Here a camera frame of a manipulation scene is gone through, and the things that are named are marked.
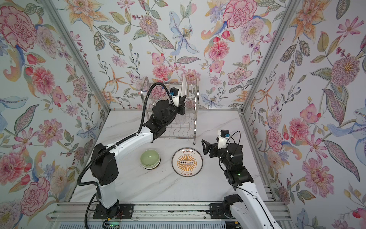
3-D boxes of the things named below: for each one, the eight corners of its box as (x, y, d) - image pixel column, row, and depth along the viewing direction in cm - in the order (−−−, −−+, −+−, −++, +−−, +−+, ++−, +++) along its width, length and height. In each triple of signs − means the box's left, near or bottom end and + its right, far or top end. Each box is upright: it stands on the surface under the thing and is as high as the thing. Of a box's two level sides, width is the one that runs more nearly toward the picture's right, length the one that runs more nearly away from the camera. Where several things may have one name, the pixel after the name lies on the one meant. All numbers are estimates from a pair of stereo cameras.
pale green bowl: (141, 171, 88) (138, 165, 82) (144, 155, 95) (142, 149, 89) (159, 171, 88) (157, 165, 82) (160, 155, 95) (159, 149, 89)
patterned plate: (171, 176, 87) (171, 175, 86) (172, 149, 100) (172, 147, 98) (203, 176, 87) (204, 175, 86) (201, 149, 100) (201, 147, 98)
